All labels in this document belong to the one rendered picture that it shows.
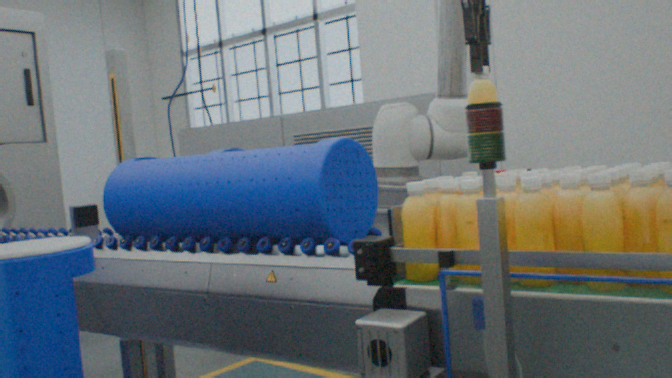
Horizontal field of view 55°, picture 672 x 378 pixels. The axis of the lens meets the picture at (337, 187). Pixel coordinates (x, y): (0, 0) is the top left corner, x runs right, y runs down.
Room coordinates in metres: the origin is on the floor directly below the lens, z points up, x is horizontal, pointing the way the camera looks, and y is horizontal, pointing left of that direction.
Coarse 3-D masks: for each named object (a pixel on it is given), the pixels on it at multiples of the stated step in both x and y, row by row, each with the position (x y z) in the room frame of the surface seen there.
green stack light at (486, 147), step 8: (472, 136) 1.08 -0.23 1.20; (480, 136) 1.07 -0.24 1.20; (488, 136) 1.07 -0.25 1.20; (496, 136) 1.07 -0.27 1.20; (504, 136) 1.09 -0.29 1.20; (472, 144) 1.08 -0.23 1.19; (480, 144) 1.07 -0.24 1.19; (488, 144) 1.07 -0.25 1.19; (496, 144) 1.07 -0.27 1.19; (504, 144) 1.08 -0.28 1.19; (472, 152) 1.09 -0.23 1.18; (480, 152) 1.07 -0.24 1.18; (488, 152) 1.07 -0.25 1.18; (496, 152) 1.07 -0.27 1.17; (504, 152) 1.08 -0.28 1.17; (472, 160) 1.09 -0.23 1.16; (480, 160) 1.07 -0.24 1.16; (488, 160) 1.07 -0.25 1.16; (496, 160) 1.07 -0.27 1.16; (504, 160) 1.08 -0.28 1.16
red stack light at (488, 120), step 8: (464, 112) 1.10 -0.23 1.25; (472, 112) 1.08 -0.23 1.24; (480, 112) 1.07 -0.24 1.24; (488, 112) 1.07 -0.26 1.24; (496, 112) 1.07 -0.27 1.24; (472, 120) 1.08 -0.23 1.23; (480, 120) 1.07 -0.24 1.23; (488, 120) 1.07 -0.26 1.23; (496, 120) 1.07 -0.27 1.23; (472, 128) 1.08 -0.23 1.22; (480, 128) 1.07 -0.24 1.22; (488, 128) 1.07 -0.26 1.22; (496, 128) 1.07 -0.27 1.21
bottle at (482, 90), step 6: (474, 78) 1.61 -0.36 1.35; (480, 78) 1.59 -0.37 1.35; (486, 78) 1.60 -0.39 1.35; (474, 84) 1.59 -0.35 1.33; (480, 84) 1.58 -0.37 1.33; (486, 84) 1.58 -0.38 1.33; (492, 84) 1.59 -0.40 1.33; (474, 90) 1.59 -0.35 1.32; (480, 90) 1.58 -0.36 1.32; (486, 90) 1.58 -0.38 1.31; (492, 90) 1.58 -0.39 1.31; (468, 96) 1.61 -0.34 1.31; (474, 96) 1.58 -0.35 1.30; (480, 96) 1.58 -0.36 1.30; (486, 96) 1.57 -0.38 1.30; (492, 96) 1.58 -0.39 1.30; (468, 102) 1.61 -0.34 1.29; (474, 102) 1.58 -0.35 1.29; (480, 102) 1.58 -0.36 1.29; (486, 102) 1.57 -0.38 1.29; (492, 132) 1.57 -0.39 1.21
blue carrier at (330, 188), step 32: (128, 160) 2.15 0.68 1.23; (160, 160) 2.02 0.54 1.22; (192, 160) 1.92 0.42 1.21; (224, 160) 1.83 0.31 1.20; (256, 160) 1.75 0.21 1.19; (288, 160) 1.68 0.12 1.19; (320, 160) 1.61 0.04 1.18; (352, 160) 1.71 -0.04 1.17; (128, 192) 2.01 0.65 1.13; (160, 192) 1.92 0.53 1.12; (192, 192) 1.84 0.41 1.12; (224, 192) 1.77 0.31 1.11; (256, 192) 1.70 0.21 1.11; (288, 192) 1.64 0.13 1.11; (320, 192) 1.59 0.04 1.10; (352, 192) 1.70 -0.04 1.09; (128, 224) 2.04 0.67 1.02; (160, 224) 1.95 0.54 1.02; (192, 224) 1.87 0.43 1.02; (224, 224) 1.80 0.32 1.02; (256, 224) 1.73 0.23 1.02; (288, 224) 1.67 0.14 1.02; (320, 224) 1.61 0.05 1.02; (352, 224) 1.69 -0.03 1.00
